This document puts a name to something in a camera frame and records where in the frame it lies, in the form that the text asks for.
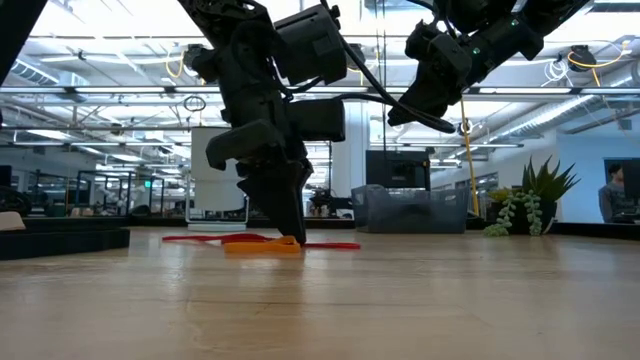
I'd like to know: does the potted succulent plant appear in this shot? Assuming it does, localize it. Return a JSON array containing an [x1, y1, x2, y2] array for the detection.
[[482, 154, 581, 239]]

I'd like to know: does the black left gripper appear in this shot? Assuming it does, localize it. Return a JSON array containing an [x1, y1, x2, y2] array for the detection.
[[205, 89, 314, 245]]

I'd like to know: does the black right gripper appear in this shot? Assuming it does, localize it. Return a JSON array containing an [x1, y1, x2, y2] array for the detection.
[[387, 22, 472, 126]]

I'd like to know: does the clear acrylic cup stand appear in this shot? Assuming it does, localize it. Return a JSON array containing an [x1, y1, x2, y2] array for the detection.
[[183, 169, 252, 233]]

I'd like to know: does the clear grey plastic bin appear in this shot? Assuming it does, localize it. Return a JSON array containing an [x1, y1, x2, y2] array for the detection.
[[351, 184, 472, 235]]

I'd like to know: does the yellow hanging cable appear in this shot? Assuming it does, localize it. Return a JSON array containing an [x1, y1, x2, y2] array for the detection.
[[458, 97, 481, 217]]

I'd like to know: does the white tumbler cup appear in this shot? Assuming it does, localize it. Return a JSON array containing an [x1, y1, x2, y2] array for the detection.
[[190, 126, 251, 213]]

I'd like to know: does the person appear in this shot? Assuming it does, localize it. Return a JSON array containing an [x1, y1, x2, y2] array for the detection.
[[598, 162, 640, 225]]

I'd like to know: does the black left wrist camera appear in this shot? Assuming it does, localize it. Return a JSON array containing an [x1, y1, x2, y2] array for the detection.
[[285, 97, 347, 143]]

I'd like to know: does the black ceiling cable reel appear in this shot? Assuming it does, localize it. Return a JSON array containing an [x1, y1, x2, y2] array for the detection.
[[567, 44, 599, 74]]

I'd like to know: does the orange rubber band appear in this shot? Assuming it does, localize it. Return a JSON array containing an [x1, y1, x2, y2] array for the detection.
[[223, 235, 303, 255]]

